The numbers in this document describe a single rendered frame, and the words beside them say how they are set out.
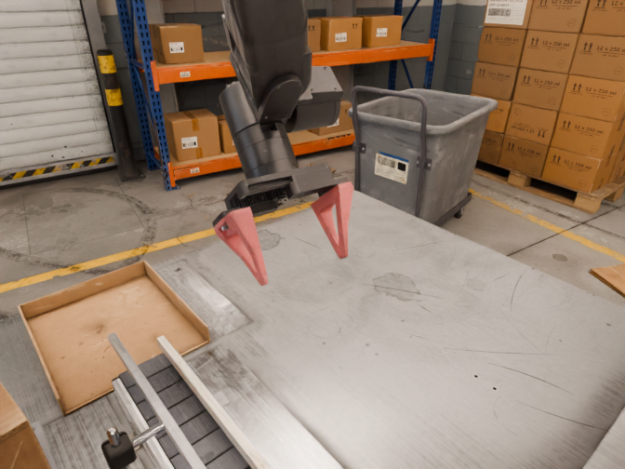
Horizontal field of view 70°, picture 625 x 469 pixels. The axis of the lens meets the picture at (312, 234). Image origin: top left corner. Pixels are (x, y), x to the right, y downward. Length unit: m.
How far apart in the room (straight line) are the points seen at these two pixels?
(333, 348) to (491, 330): 0.32
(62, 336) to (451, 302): 0.79
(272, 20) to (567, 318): 0.86
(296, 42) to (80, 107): 3.81
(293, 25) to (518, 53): 3.43
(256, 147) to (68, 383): 0.58
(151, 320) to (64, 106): 3.30
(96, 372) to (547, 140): 3.35
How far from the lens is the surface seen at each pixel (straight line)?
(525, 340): 0.97
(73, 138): 4.20
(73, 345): 0.97
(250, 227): 0.42
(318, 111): 0.51
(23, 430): 0.46
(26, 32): 4.06
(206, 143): 3.76
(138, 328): 0.96
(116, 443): 0.60
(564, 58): 3.62
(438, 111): 3.21
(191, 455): 0.58
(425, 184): 2.53
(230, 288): 1.02
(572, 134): 3.63
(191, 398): 0.74
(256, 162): 0.46
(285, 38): 0.38
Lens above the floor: 1.43
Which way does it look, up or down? 30 degrees down
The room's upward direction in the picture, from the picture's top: straight up
